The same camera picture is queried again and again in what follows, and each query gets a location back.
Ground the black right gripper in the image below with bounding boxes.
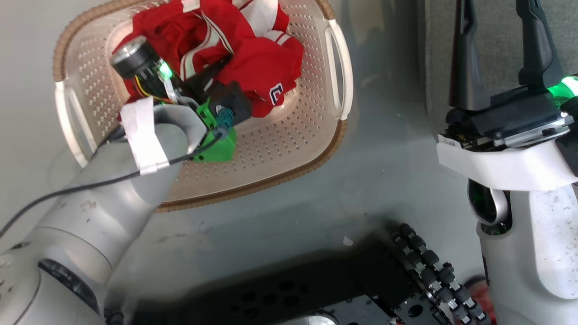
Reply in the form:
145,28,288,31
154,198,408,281
439,0,578,150

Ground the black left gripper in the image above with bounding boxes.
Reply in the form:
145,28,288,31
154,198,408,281
110,35,252,127

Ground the red white-striped clothing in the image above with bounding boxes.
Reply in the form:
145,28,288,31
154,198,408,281
113,0,304,119

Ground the cream perforated laundry basket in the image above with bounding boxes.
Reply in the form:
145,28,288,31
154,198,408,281
53,0,354,213

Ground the white tape strip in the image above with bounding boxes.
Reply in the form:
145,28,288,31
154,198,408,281
120,97,171,176

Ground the black roller wheel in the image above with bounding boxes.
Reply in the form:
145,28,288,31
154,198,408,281
390,223,492,325

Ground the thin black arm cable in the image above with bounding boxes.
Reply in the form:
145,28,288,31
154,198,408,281
0,130,227,238

